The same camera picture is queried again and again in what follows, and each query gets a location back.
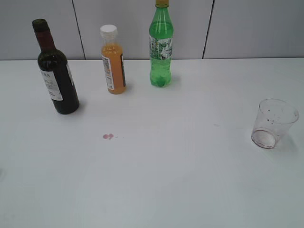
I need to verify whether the dark red wine bottle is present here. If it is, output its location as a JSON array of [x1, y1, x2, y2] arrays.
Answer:
[[32, 19, 79, 114]]

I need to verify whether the transparent plastic cup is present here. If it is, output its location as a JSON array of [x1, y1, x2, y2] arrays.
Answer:
[[251, 98, 299, 149]]

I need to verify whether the red wine spill stain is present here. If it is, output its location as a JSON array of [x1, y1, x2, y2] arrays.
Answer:
[[103, 133, 114, 140]]

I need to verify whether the orange juice bottle white cap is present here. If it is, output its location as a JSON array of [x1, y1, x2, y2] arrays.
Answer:
[[100, 24, 126, 95]]

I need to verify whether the green soda bottle yellow cap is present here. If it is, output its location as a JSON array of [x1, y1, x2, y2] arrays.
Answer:
[[149, 0, 174, 87]]

